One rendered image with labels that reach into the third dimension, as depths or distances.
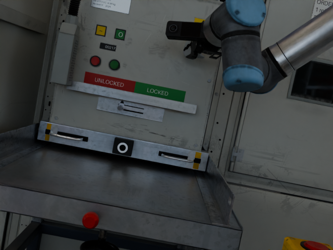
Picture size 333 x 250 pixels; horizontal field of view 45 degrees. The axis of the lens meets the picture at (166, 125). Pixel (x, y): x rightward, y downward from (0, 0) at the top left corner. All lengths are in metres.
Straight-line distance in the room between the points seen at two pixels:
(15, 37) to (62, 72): 0.24
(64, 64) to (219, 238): 0.65
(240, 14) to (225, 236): 0.48
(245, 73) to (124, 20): 0.51
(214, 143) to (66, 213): 0.78
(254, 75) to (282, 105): 0.63
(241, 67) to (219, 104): 0.61
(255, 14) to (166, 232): 0.51
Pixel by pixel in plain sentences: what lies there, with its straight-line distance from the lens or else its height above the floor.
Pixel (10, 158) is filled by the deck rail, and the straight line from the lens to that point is 1.10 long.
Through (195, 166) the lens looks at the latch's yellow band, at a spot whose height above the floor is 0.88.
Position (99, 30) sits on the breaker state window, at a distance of 1.29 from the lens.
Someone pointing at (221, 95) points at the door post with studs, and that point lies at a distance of 1.50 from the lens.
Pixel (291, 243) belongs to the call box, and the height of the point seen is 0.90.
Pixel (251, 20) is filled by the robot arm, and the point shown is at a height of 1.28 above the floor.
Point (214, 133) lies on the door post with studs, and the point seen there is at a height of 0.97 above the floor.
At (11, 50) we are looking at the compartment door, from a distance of 1.35.
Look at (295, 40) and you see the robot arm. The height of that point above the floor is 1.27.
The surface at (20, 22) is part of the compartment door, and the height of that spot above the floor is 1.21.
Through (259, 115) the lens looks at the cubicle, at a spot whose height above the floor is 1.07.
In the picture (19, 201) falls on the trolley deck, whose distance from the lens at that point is 0.89.
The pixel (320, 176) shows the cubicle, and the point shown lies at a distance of 1.61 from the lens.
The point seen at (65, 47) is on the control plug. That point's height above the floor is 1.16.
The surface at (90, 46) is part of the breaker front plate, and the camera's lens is 1.29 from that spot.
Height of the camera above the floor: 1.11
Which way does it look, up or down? 5 degrees down
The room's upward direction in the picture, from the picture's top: 11 degrees clockwise
